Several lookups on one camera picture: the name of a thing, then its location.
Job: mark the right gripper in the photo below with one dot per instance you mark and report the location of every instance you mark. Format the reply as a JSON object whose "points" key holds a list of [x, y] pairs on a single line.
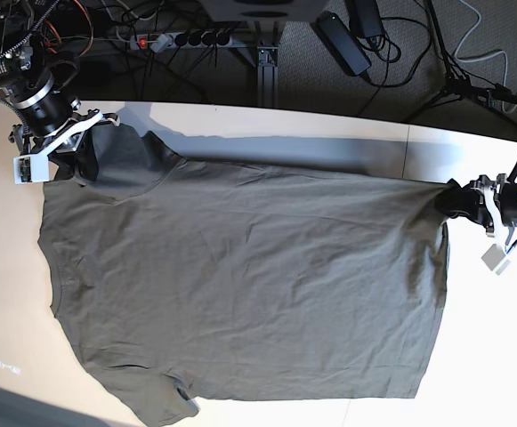
{"points": [[79, 162]]}

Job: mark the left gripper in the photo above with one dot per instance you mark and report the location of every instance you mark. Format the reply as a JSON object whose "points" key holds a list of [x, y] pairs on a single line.
{"points": [[472, 200]]}

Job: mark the grey T-shirt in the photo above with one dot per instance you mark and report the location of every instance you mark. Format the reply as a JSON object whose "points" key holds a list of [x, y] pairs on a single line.
{"points": [[175, 279]]}

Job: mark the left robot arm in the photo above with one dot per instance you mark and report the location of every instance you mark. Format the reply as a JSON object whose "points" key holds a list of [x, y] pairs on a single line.
{"points": [[508, 205]]}

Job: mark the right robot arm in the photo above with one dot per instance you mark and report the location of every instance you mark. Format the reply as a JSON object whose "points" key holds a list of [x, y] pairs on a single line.
{"points": [[33, 77]]}

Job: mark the black tripod stand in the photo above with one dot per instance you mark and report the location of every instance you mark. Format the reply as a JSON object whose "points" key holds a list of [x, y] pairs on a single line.
{"points": [[458, 83]]}

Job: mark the black power strip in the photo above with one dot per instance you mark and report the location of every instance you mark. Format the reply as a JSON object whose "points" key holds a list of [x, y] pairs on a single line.
{"points": [[159, 42]]}

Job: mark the black power adapter brick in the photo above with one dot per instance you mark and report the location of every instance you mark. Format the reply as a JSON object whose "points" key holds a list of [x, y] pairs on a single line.
{"points": [[342, 46]]}

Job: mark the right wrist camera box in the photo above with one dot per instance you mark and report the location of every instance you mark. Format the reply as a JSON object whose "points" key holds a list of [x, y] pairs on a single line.
{"points": [[33, 168]]}

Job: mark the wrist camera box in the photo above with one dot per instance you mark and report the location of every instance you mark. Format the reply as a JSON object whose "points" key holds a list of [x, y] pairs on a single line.
{"points": [[33, 168], [496, 259]]}

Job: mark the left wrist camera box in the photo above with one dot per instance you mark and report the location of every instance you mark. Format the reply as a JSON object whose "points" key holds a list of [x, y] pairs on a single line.
{"points": [[496, 259]]}

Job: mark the aluminium frame post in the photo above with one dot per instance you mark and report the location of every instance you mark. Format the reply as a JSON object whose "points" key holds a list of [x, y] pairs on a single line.
{"points": [[267, 35]]}

